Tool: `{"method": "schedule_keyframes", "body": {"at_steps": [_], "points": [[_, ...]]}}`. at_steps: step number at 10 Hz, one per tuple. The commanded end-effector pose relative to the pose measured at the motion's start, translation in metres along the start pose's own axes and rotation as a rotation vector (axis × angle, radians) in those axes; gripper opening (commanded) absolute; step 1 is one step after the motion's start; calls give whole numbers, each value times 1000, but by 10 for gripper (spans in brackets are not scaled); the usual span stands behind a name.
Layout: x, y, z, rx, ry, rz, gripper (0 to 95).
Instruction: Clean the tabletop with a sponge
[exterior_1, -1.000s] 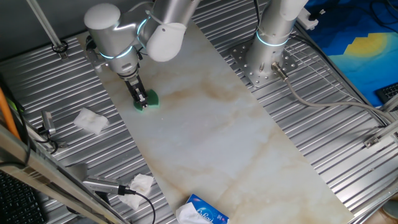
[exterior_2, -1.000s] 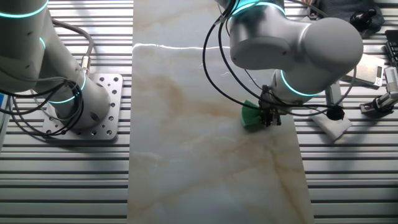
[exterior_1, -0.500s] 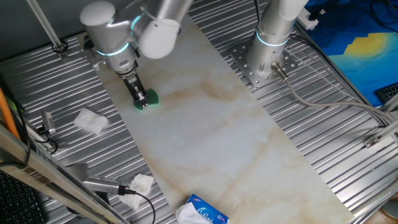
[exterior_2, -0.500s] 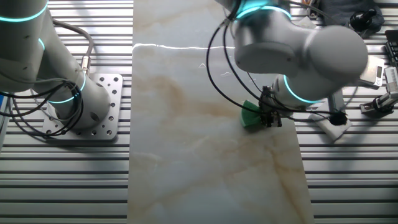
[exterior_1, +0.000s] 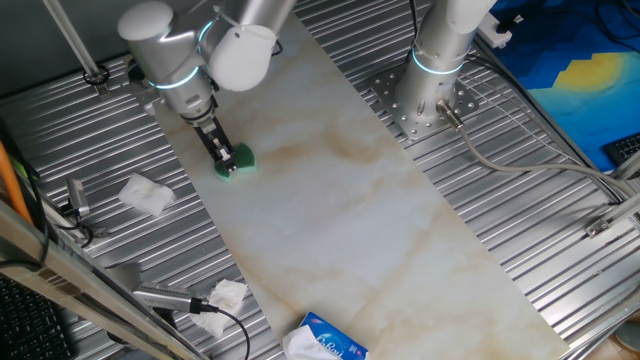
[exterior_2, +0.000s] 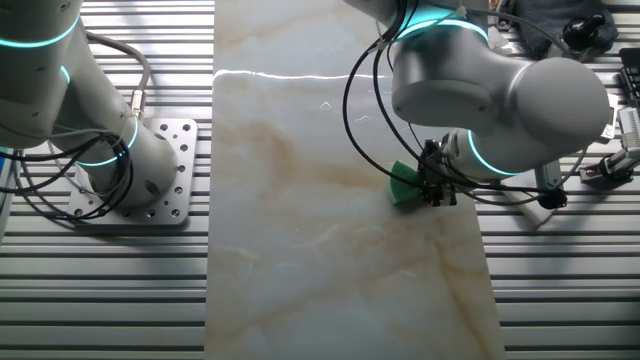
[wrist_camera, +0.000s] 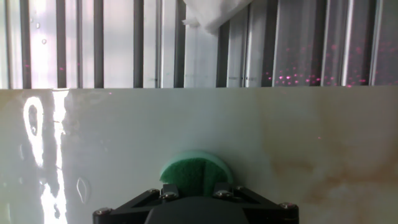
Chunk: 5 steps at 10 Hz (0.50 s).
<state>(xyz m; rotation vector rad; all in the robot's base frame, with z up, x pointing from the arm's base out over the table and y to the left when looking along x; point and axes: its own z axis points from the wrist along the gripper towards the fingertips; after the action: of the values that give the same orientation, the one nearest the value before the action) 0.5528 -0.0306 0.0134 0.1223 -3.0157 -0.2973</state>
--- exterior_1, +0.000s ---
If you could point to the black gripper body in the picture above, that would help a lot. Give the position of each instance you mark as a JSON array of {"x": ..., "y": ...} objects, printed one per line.
[{"x": 212, "y": 135}]

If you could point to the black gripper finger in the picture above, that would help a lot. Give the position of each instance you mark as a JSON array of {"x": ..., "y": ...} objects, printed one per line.
[
  {"x": 231, "y": 162},
  {"x": 220, "y": 157}
]

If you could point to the green sponge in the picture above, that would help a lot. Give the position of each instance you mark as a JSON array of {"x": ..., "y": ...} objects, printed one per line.
[{"x": 246, "y": 159}]

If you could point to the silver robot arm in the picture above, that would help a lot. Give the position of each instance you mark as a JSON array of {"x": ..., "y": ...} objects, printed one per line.
[{"x": 435, "y": 50}]

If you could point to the crumpled white tissue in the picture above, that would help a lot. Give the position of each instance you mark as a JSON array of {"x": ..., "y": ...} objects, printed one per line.
[
  {"x": 225, "y": 297},
  {"x": 145, "y": 195}
]

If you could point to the beige marble slab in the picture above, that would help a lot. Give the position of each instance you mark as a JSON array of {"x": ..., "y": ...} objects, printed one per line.
[{"x": 325, "y": 225}]

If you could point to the aluminium pole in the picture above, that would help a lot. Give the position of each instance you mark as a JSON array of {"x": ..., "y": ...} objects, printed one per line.
[{"x": 70, "y": 35}]

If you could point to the white facial tissue sheet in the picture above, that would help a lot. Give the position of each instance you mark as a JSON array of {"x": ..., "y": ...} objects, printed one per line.
[{"x": 305, "y": 347}]

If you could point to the orange pole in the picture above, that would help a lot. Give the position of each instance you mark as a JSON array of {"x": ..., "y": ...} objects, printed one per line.
[{"x": 11, "y": 185}]

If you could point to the blue tissue pack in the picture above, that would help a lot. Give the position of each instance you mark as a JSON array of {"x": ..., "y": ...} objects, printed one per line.
[{"x": 340, "y": 340}]

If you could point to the black keyboard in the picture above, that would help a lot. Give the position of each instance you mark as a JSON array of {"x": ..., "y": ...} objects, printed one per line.
[
  {"x": 30, "y": 325},
  {"x": 625, "y": 147}
]

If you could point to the white power strip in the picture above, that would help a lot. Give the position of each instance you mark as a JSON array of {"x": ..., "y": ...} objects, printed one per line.
[{"x": 492, "y": 32}]

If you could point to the blue and yellow mat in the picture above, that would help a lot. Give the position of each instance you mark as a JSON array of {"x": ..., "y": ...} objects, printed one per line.
[{"x": 575, "y": 105}]

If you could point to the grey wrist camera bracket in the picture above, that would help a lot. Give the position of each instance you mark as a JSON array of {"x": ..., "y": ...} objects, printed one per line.
[{"x": 149, "y": 100}]

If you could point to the grey depth camera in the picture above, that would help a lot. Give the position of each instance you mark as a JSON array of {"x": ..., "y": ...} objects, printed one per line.
[{"x": 160, "y": 297}]

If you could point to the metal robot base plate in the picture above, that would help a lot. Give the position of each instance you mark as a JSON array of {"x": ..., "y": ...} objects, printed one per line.
[{"x": 400, "y": 107}]

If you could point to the aluminium frame beam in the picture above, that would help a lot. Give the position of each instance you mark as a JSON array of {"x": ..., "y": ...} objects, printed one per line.
[{"x": 65, "y": 280}]

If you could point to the aluminium profile with bracket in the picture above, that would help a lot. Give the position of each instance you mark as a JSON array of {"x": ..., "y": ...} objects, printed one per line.
[{"x": 597, "y": 228}]

